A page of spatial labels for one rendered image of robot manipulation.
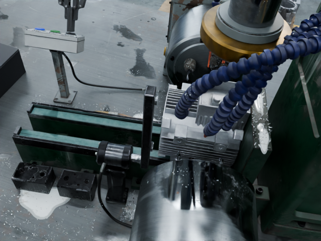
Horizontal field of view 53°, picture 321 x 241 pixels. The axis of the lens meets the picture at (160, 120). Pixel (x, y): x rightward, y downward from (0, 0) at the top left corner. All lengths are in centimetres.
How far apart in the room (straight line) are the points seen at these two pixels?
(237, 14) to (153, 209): 38
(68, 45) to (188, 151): 51
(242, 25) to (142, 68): 79
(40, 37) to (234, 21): 65
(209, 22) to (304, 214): 54
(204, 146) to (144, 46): 78
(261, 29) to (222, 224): 35
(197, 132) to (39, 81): 75
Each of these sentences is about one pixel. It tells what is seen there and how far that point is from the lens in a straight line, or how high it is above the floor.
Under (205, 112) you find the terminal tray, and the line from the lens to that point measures 76.
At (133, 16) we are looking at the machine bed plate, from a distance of 169.
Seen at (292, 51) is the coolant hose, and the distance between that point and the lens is 42.
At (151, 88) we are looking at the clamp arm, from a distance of 61.
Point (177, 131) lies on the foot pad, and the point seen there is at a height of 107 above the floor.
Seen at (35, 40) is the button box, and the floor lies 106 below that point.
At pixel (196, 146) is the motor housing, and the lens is 80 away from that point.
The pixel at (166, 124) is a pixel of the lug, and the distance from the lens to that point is 77.
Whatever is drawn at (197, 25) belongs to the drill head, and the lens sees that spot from 98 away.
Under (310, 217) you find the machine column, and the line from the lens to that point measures 92.
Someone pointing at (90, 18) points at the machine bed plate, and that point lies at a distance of 167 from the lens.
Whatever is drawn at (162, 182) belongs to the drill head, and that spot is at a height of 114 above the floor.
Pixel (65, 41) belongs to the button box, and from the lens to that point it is 106.
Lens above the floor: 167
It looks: 49 degrees down
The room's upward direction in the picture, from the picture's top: 7 degrees clockwise
